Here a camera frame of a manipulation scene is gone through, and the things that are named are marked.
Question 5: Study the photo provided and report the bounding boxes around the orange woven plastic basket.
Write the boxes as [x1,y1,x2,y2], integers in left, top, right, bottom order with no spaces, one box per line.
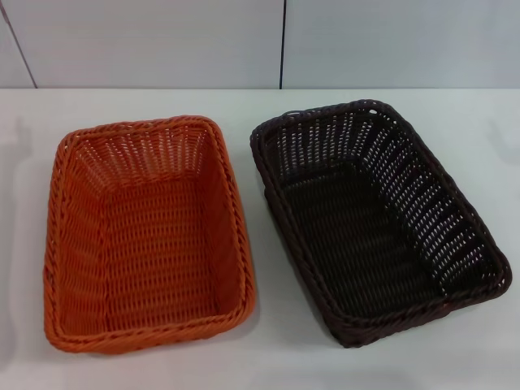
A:
[42,115,261,353]

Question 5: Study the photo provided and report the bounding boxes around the dark brown woven basket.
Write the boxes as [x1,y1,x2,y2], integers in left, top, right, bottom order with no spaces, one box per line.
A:
[250,97,512,349]

